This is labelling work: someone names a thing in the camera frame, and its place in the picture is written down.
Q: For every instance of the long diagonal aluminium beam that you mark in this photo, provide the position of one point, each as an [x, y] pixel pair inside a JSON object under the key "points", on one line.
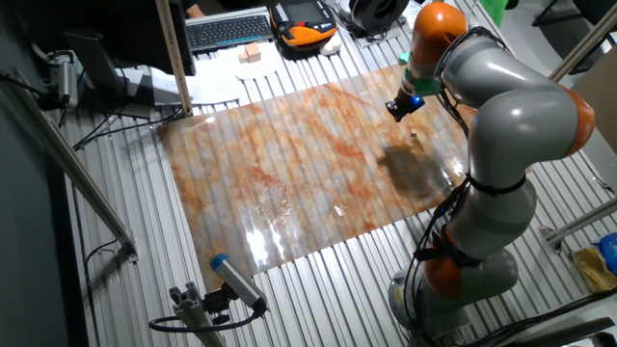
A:
{"points": [[72, 168]]}

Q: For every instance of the orange black teach pendant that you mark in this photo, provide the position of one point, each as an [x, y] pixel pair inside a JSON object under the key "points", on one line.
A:
{"points": [[303, 34]]}

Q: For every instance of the orange marble pattern mat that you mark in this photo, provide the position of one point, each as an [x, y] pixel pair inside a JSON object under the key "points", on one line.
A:
{"points": [[289, 168]]}

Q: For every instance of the black computer keyboard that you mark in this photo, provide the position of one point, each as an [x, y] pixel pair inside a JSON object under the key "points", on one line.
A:
{"points": [[226, 31]]}

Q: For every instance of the white paper sheets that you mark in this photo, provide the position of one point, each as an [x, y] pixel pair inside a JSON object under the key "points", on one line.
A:
{"points": [[217, 77]]}

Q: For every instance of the bare person hand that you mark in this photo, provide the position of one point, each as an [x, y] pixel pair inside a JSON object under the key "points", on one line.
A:
{"points": [[195, 11]]}

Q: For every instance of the blue plastic bag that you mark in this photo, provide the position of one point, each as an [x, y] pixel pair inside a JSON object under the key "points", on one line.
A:
{"points": [[608, 250]]}

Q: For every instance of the aluminium frame bar with bracket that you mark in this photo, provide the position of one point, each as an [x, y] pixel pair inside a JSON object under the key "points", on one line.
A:
{"points": [[583, 221]]}

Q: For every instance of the medium wooden cube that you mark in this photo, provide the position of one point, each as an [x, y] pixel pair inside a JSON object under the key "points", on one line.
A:
{"points": [[243, 57]]}

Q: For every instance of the white rounded object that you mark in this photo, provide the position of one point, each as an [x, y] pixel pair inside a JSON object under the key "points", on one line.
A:
{"points": [[331, 45]]}

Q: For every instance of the black camera clamp bracket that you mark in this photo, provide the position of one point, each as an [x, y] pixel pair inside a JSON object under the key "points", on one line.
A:
{"points": [[217, 303]]}

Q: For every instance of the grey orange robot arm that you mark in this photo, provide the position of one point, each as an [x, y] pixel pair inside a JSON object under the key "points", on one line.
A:
{"points": [[520, 125]]}

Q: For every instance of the slanted aluminium frame bar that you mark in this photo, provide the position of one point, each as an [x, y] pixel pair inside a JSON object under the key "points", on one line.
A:
{"points": [[578, 53]]}

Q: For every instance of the tall aluminium profile post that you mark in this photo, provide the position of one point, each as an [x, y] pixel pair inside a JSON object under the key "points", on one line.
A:
{"points": [[173, 58]]}

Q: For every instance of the green cloth item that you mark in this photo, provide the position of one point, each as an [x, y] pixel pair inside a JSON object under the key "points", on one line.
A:
{"points": [[494, 9]]}

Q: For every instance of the green camera mount plate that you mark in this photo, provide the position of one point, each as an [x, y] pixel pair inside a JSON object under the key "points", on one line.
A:
{"points": [[424, 87]]}

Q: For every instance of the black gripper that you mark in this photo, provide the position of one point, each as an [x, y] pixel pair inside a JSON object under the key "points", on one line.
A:
{"points": [[405, 105]]}

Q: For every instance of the short aluminium profile stub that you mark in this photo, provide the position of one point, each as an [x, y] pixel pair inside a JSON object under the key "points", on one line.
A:
{"points": [[193, 313]]}

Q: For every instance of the black office chair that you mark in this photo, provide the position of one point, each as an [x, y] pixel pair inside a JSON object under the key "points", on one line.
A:
{"points": [[595, 9]]}

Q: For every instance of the large wooden block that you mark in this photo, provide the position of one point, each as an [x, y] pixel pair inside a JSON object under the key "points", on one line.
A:
{"points": [[253, 52]]}

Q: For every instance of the yellow plastic bag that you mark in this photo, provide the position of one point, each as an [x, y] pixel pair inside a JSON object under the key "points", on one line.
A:
{"points": [[593, 270]]}

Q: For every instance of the silver camera with blue cap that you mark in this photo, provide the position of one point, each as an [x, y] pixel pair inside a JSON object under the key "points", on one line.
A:
{"points": [[236, 282]]}

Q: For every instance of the black computer monitor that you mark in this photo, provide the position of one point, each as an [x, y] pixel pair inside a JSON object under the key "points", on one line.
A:
{"points": [[135, 34]]}

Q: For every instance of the dark metal bar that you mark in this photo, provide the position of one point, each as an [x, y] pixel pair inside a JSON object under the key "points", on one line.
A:
{"points": [[569, 332]]}

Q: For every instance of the brown cardboard panel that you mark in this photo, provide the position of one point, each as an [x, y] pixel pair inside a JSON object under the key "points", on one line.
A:
{"points": [[600, 101]]}

